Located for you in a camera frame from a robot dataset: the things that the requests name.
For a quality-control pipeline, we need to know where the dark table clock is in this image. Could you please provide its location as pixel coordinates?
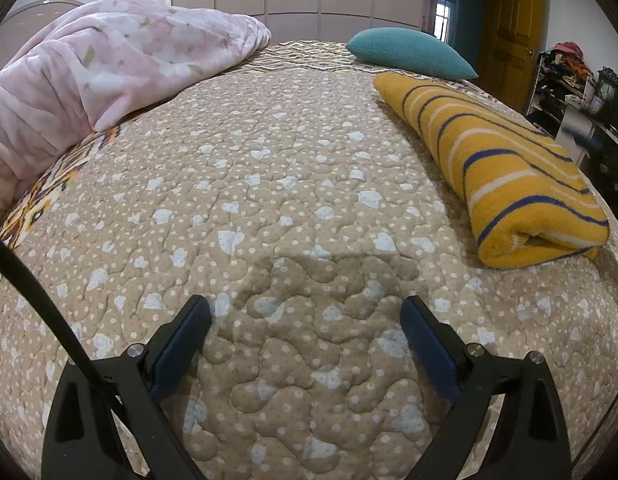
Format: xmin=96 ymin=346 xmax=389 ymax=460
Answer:
xmin=596 ymin=67 xmax=618 ymax=116

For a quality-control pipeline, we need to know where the round grey headboard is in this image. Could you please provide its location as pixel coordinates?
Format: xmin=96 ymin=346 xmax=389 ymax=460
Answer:
xmin=0 ymin=0 xmax=85 ymax=41

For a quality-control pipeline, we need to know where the beige quilted bedspread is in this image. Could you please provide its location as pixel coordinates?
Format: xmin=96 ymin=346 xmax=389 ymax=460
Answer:
xmin=0 ymin=40 xmax=618 ymax=480

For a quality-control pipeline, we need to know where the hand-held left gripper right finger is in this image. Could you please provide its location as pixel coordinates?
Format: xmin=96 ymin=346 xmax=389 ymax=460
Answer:
xmin=399 ymin=295 xmax=574 ymax=480

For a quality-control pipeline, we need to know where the wooden door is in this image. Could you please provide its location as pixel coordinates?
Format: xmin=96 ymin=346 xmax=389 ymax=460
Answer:
xmin=481 ymin=0 xmax=546 ymax=111

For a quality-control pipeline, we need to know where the black cable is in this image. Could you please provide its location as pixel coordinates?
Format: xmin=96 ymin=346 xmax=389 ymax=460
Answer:
xmin=0 ymin=227 xmax=157 ymax=480

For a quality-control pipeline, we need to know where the yellow striped sweater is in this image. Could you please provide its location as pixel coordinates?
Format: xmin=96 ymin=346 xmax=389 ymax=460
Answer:
xmin=373 ymin=71 xmax=611 ymax=269

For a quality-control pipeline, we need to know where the white cabinet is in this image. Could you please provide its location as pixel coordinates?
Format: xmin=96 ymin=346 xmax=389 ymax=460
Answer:
xmin=561 ymin=105 xmax=597 ymax=173

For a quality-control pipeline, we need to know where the pink floral duvet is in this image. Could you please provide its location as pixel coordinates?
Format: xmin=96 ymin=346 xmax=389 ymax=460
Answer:
xmin=0 ymin=0 xmax=272 ymax=231

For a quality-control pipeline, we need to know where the teal pillow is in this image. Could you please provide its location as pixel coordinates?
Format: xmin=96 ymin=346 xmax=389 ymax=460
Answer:
xmin=346 ymin=27 xmax=480 ymax=81

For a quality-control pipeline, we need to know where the cluttered shelf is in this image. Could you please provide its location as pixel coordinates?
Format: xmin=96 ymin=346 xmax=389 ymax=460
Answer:
xmin=526 ymin=40 xmax=602 ymax=136

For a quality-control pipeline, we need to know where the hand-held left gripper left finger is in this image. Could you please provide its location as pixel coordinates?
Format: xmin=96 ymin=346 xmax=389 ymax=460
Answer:
xmin=40 ymin=294 xmax=212 ymax=480

